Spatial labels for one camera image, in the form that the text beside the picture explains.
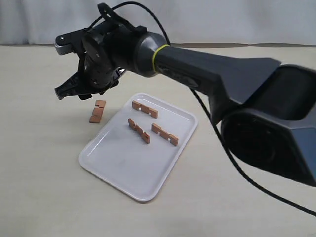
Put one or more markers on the notched wooden piece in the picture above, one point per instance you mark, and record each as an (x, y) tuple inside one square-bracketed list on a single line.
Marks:
[(97, 112), (145, 109), (167, 136), (145, 137)]

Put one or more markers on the white plastic tray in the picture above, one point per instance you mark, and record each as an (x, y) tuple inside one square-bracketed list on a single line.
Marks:
[(119, 156)]

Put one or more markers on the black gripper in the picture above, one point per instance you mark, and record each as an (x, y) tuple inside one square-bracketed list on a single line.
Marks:
[(108, 46)]

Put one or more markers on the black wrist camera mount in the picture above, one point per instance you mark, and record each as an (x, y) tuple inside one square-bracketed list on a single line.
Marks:
[(70, 42)]

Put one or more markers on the white fabric backdrop curtain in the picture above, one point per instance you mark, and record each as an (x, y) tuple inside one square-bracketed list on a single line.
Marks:
[(185, 21)]

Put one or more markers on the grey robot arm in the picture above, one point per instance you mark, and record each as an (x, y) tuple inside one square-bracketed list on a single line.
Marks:
[(266, 109)]

